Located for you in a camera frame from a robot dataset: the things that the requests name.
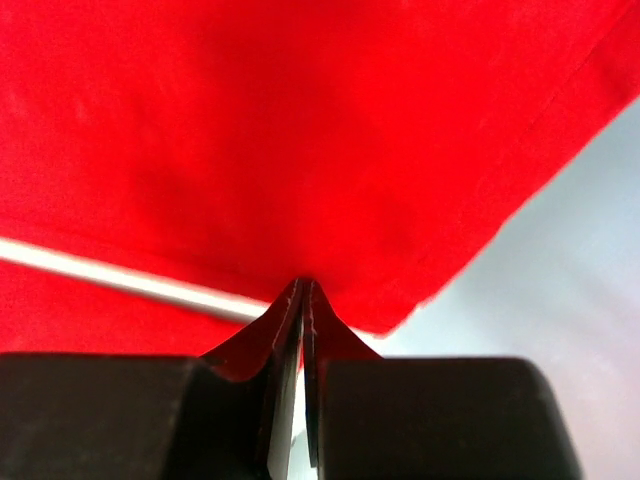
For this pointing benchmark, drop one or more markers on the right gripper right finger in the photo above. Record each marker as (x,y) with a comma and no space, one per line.
(371,417)

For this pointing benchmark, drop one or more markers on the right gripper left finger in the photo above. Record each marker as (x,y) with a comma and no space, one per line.
(226,414)

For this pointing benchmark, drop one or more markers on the red trousers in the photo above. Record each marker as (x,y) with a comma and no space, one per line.
(376,146)

